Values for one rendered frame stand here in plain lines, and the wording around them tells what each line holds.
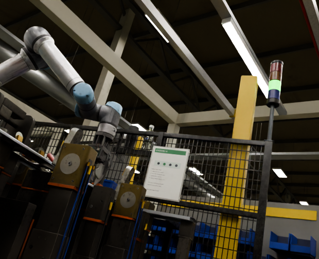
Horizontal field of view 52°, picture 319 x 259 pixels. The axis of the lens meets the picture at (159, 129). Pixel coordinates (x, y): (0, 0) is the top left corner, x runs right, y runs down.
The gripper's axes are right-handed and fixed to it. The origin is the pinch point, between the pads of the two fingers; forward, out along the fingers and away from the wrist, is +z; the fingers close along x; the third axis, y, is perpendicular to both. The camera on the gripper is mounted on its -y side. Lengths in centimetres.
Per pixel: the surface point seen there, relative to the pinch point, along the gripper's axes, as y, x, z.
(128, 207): 8.6, 22.0, 8.8
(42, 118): -451, -458, -231
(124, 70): -249, -158, -230
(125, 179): 7.4, 17.3, -1.6
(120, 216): 8.7, 19.6, 12.2
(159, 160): -55, 5, -31
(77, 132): 41.9, 15.4, -4.2
